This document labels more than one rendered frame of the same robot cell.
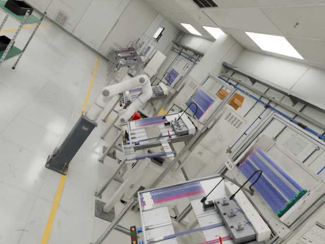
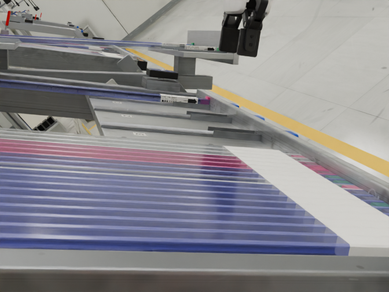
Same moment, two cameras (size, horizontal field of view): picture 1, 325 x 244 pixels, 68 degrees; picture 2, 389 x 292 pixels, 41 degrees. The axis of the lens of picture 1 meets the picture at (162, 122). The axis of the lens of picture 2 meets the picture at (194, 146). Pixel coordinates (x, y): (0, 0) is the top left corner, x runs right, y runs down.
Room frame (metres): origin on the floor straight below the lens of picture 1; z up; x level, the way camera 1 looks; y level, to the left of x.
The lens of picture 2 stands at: (3.38, 0.36, 0.98)
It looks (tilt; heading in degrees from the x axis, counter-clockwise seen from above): 20 degrees down; 200
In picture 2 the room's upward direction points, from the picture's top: 38 degrees counter-clockwise
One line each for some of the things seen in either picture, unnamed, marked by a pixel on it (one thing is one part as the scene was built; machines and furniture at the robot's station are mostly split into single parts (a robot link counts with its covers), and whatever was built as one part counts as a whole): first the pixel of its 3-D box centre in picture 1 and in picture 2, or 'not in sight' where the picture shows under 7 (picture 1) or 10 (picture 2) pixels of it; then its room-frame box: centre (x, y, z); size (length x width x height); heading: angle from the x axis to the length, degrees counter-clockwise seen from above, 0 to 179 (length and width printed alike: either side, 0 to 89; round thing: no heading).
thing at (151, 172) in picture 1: (150, 178); not in sight; (3.08, -0.35, 0.31); 0.70 x 0.65 x 0.62; 23
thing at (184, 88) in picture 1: (160, 106); not in sight; (4.42, 0.20, 0.95); 1.35 x 0.82 x 1.90; 113
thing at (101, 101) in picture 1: (106, 95); not in sight; (2.50, 0.65, 1.00); 0.19 x 0.12 x 0.24; 6
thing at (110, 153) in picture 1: (123, 133); not in sight; (3.56, 0.36, 0.39); 0.24 x 0.24 x 0.78; 23
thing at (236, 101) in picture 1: (230, 97); not in sight; (3.20, -0.49, 1.82); 0.68 x 0.30 x 0.20; 23
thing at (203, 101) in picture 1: (202, 105); not in sight; (2.98, -0.26, 1.52); 0.51 x 0.13 x 0.27; 23
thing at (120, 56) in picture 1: (136, 61); not in sight; (8.73, 2.09, 0.95); 1.37 x 0.82 x 1.90; 113
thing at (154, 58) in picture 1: (140, 69); not in sight; (7.39, 1.52, 0.95); 1.36 x 0.82 x 1.90; 113
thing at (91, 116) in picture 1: (94, 111); not in sight; (2.47, 0.64, 0.79); 0.19 x 0.19 x 0.18
